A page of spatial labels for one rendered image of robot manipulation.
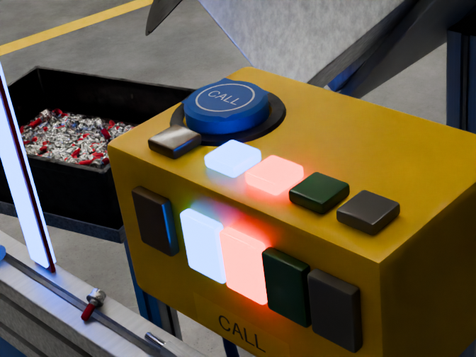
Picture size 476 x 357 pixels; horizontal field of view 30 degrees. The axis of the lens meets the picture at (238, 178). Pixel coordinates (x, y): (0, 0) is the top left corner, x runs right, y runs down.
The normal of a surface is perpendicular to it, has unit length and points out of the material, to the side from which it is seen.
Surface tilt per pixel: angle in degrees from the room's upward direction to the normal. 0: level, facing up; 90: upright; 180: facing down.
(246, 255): 90
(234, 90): 0
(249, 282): 90
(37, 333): 90
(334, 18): 55
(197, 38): 0
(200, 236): 90
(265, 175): 0
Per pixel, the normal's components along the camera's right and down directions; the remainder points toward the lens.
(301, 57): -0.18, -0.04
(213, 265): -0.69, 0.45
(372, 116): -0.11, -0.84
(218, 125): -0.15, 0.54
